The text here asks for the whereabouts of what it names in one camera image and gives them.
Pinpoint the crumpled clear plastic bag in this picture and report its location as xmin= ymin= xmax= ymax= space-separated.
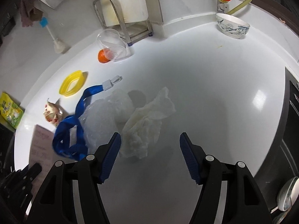
xmin=79 ymin=89 xmax=135 ymax=154

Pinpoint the yellow green detergent pouch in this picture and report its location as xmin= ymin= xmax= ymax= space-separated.
xmin=0 ymin=92 xmax=24 ymax=130

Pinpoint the white blue patterned bowl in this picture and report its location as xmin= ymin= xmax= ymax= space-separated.
xmin=215 ymin=13 xmax=250 ymax=39

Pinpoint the red white candy wrapper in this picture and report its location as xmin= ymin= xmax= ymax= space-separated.
xmin=43 ymin=100 xmax=63 ymax=127

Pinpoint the metal cutting board rack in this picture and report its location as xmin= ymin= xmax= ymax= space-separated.
xmin=93 ymin=0 xmax=154 ymax=46

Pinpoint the blue lanyard strap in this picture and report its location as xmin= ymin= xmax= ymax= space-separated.
xmin=52 ymin=75 xmax=123 ymax=162

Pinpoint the white bowl in sink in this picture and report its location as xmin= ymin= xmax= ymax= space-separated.
xmin=271 ymin=176 xmax=298 ymax=223

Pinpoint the black kitchen sink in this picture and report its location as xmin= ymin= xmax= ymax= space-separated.
xmin=254 ymin=70 xmax=299 ymax=211

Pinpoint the brown hanging cloth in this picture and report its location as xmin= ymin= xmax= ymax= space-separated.
xmin=20 ymin=0 xmax=43 ymax=27

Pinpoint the yellow plastic lid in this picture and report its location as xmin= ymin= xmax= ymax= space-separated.
xmin=59 ymin=70 xmax=85 ymax=97

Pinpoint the clear plastic cup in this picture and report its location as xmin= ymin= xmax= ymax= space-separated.
xmin=97 ymin=28 xmax=132 ymax=62

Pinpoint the white bottle brush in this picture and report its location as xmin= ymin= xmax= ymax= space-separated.
xmin=40 ymin=17 xmax=68 ymax=54

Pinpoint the white tissue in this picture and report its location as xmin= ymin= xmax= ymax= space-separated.
xmin=120 ymin=87 xmax=176 ymax=159

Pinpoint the white cutting board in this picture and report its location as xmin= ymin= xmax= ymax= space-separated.
xmin=96 ymin=0 xmax=150 ymax=27

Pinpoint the pink printed receipt paper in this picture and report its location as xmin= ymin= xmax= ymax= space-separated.
xmin=24 ymin=124 xmax=57 ymax=215

